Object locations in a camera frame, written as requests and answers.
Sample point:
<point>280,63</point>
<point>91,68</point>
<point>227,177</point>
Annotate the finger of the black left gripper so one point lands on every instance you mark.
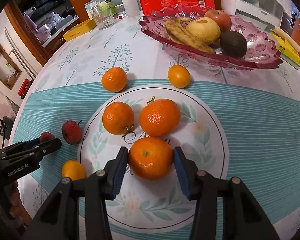
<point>28,149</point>

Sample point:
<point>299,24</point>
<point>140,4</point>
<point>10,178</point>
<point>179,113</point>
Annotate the clear drinking glass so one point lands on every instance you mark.
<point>103,17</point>

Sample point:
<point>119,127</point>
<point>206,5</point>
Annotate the white floral plate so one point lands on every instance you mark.
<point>158,206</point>

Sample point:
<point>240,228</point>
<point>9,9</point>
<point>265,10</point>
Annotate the teal striped table runner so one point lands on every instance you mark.
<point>262,131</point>

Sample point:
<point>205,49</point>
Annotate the small glass jar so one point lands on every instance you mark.
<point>121,11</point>

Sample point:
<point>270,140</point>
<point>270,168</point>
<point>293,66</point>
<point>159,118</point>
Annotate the red lychee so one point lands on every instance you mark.
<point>72,132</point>
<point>46,136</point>

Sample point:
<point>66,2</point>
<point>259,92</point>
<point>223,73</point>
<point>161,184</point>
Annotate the white squeeze bottle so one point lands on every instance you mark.
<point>131,7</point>

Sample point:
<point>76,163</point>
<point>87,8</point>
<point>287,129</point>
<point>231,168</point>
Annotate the tree patterned tablecloth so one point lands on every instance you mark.
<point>86,59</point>

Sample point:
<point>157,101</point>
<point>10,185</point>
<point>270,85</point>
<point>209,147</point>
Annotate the spotted ripe banana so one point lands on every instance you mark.
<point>180,35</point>

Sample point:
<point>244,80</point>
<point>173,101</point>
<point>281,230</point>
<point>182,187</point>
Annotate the orange tangerine plate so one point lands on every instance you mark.
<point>160,117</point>
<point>118,118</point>
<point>150,158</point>

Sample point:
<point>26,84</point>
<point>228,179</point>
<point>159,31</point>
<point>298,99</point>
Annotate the white countertop appliance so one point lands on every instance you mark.
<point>263,12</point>

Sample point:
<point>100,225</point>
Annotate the red apple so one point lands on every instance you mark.
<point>221,18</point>

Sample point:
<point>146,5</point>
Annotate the orange tangerine beside apple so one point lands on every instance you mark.
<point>114,80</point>

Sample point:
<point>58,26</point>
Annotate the dark green avocado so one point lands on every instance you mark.
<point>233,44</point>

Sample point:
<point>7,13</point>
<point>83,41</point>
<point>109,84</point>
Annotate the purple glass fruit bowl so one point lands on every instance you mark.
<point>261,51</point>

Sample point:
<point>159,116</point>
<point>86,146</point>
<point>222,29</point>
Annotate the yellow tissue box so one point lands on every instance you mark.
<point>79,30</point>

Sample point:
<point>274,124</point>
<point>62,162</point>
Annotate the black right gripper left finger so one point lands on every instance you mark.
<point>58,217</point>

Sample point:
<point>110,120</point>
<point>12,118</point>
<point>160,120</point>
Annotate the yellow speckled pear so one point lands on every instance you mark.
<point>205,29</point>

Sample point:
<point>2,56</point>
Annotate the small yellow kumquat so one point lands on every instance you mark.
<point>179,76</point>

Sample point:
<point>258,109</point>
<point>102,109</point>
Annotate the clear bottle green label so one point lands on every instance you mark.
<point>106,6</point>

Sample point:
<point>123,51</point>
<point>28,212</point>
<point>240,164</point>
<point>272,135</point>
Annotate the small white carton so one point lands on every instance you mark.
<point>89,8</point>

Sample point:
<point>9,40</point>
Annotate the yellow sponge pack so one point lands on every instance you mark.
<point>287,46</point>

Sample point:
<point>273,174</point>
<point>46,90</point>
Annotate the yellow kumquat near gripper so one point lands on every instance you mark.
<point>73,170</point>

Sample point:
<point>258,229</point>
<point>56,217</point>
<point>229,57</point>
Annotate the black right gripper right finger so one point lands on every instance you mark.
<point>243,217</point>

